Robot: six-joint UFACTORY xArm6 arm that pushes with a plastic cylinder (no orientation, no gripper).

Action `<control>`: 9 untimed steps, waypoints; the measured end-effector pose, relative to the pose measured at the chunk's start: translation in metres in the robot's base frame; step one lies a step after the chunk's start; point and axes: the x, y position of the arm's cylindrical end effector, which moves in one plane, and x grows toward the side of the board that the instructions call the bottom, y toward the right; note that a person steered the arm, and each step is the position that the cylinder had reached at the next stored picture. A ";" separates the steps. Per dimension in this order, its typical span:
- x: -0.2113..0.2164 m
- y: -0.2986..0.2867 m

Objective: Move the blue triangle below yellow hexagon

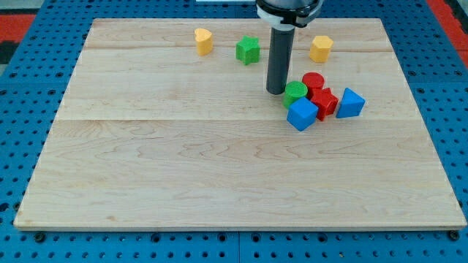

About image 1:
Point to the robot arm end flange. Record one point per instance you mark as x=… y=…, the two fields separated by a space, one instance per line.
x=285 y=15

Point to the yellow hexagon block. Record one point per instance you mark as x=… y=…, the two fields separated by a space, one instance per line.
x=320 y=49

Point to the blue triangle block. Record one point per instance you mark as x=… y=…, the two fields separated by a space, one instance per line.
x=351 y=104

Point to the wooden board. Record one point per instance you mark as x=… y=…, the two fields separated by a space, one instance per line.
x=150 y=136

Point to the blue cube block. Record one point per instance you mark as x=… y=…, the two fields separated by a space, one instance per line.
x=302 y=114

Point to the green cylinder block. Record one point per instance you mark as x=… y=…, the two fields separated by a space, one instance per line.
x=293 y=91

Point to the green star block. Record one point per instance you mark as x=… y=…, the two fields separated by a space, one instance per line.
x=248 y=50

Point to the red cylinder block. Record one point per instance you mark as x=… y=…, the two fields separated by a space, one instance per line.
x=313 y=81

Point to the red star block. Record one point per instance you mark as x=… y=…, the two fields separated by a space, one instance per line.
x=326 y=102

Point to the yellow heart block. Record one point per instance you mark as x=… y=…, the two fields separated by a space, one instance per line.
x=204 y=41

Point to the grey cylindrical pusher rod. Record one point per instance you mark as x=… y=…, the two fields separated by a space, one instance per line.
x=279 y=60

